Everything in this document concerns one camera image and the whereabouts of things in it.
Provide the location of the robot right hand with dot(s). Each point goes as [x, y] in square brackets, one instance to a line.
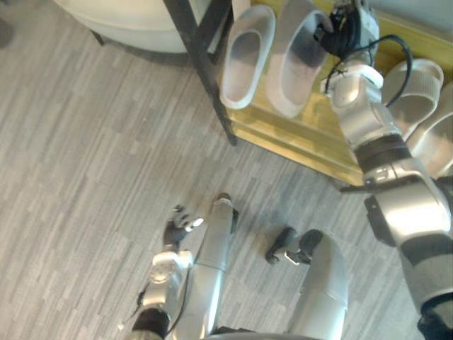
[341, 33]

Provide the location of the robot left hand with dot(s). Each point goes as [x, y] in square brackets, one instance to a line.
[175, 233]

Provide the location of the white slipper with grey insole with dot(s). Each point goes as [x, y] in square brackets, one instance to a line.
[301, 71]

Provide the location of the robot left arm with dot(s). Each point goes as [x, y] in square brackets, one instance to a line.
[163, 272]

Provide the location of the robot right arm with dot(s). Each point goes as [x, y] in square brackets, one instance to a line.
[368, 117]

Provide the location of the yellow wooden rack shelf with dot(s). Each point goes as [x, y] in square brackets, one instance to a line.
[301, 141]

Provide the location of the white slipper with closed toe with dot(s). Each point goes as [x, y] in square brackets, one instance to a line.
[244, 53]

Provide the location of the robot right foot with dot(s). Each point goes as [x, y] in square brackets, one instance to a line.
[279, 244]

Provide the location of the robot right leg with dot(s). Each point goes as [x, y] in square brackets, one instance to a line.
[325, 283]

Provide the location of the white round seat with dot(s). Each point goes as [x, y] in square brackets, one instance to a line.
[141, 21]

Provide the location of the black metal shoe rack frame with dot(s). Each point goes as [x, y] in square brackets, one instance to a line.
[205, 71]

